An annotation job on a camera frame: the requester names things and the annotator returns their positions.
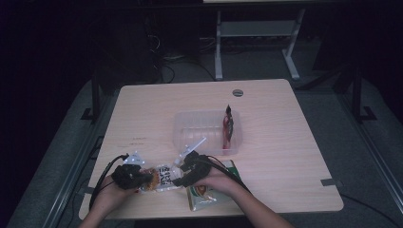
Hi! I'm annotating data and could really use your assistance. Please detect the person's right hand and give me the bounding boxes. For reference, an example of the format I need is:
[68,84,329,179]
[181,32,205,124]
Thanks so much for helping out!
[193,166,245,200]

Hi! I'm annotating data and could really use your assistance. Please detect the clear red packet orange block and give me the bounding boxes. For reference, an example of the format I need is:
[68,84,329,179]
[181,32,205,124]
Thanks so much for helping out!
[139,163,185,193]

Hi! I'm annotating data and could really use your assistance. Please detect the black floor cable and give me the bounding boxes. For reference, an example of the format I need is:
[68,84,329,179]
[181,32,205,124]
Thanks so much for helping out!
[340,193,403,228]

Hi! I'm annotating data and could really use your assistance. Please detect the white metal desk frame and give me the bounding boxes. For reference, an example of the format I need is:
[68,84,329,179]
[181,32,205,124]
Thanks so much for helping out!
[202,0,307,81]

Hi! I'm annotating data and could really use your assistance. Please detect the black red packet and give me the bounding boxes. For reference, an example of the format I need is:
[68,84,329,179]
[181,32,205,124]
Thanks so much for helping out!
[221,104,236,150]

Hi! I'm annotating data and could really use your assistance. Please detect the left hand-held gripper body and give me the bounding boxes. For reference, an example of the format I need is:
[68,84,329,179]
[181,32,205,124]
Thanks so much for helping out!
[110,150,147,191]

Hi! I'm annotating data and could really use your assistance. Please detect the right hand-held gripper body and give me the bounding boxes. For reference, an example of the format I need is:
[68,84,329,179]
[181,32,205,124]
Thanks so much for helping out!
[173,136,213,187]

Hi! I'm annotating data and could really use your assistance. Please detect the green white packet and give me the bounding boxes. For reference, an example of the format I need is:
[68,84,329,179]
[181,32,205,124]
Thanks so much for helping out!
[185,159,242,212]

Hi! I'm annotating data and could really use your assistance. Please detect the right hand-held gripper black cable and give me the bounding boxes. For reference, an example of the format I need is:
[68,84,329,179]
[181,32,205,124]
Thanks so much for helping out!
[198,155,253,195]

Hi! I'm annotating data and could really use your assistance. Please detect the clear plastic container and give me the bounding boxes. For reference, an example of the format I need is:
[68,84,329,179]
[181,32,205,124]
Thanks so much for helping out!
[172,108,243,157]

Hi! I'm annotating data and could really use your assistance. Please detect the bundle of floor cables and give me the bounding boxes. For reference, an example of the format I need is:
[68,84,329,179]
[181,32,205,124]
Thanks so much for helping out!
[145,31,217,84]

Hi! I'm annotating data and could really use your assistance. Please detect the person's left hand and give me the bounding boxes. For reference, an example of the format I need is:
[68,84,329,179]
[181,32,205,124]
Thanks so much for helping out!
[96,173,141,208]

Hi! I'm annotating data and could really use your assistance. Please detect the black metal stand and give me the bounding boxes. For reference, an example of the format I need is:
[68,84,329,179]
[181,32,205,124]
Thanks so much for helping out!
[80,71,103,124]
[351,63,378,124]

